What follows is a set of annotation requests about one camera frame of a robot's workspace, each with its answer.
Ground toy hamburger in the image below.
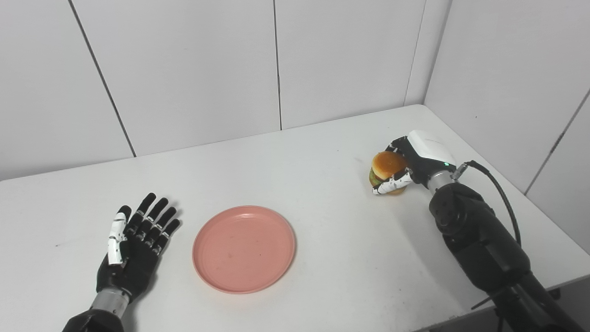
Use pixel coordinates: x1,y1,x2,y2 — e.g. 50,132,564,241
369,151,410,196

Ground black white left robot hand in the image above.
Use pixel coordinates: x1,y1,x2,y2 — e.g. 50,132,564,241
96,193,181,303

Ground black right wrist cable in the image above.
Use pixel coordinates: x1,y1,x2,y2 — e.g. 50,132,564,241
452,160,522,247

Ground pink round plate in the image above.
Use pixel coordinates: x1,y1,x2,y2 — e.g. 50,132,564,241
192,205,296,294

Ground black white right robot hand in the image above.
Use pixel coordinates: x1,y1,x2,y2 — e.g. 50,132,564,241
372,130,458,196

